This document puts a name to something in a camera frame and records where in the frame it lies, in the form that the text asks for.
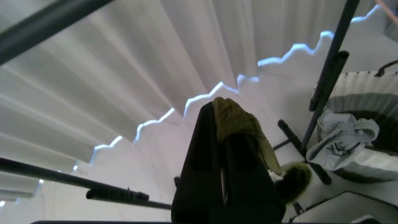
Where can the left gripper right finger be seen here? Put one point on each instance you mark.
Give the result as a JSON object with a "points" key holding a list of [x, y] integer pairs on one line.
{"points": [[248, 180]]}

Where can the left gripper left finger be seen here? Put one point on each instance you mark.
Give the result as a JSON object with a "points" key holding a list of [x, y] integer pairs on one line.
{"points": [[199, 174]]}

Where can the green long-sleeved shirt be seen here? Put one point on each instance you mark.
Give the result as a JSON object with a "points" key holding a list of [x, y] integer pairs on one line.
{"points": [[236, 118]]}

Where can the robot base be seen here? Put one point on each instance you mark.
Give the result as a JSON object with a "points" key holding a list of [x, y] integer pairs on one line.
{"points": [[367, 219]]}

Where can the black clothes rack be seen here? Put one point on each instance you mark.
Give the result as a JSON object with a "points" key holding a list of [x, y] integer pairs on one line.
{"points": [[328, 81]]}

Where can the white laundry basket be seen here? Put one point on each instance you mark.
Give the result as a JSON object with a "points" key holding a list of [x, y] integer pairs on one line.
{"points": [[363, 84]]}

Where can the pink clothes hanger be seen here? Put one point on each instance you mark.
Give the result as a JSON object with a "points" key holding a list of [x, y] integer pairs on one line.
{"points": [[387, 12]]}

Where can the pale grey shorts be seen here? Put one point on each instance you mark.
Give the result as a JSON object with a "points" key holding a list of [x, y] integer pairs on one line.
{"points": [[342, 137]]}

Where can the white curtain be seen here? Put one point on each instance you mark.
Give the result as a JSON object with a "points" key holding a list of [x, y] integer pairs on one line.
{"points": [[140, 62]]}

